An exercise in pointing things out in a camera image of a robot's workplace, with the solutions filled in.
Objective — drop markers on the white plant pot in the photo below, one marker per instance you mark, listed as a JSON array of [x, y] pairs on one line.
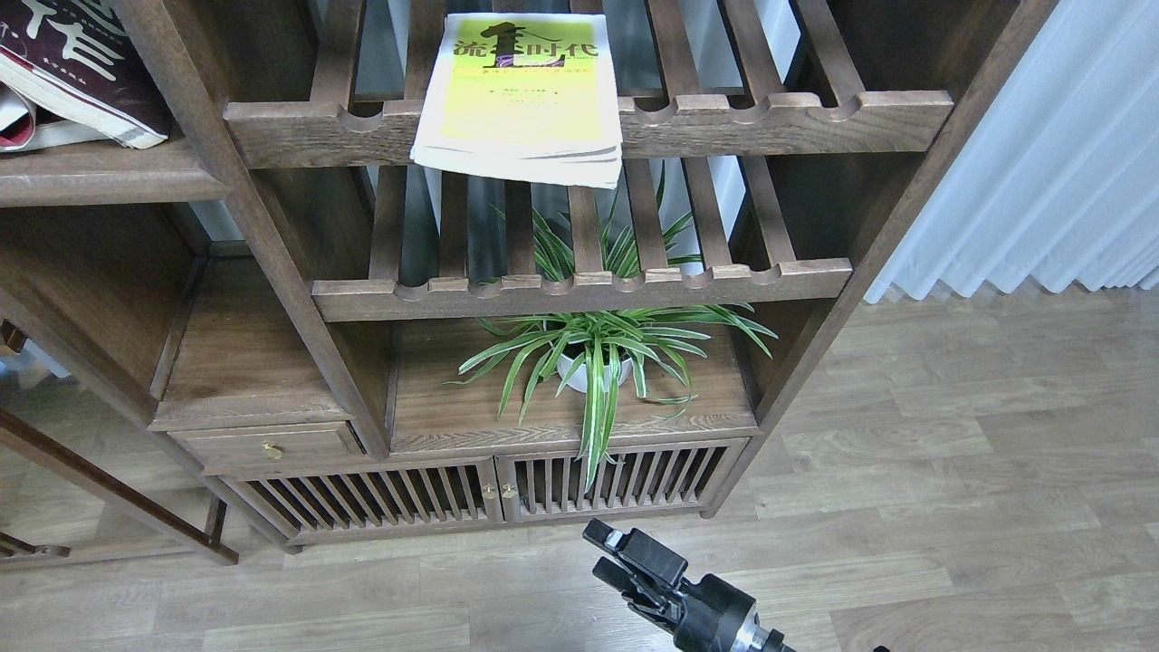
[[573, 372]]

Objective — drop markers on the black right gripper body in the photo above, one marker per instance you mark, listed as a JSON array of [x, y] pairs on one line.
[[710, 615]]

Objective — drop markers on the maroon hardcover book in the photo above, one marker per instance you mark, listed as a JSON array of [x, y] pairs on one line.
[[75, 59]]

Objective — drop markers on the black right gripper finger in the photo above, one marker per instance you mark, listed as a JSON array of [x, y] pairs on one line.
[[641, 554], [639, 592]]

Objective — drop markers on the white pleated curtain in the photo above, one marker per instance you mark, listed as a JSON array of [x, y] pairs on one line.
[[1058, 185]]

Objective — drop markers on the brass drawer knob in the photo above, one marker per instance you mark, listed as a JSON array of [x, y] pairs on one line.
[[272, 450]]

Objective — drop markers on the dark wooden bookshelf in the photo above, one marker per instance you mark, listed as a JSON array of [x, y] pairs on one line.
[[279, 270]]

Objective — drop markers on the green spider plant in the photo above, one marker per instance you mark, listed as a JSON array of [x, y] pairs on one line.
[[529, 346]]

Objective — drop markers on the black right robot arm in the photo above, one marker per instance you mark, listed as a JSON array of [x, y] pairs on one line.
[[779, 643]]

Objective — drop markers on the yellow green paperback book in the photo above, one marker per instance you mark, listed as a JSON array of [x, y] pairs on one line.
[[523, 96]]

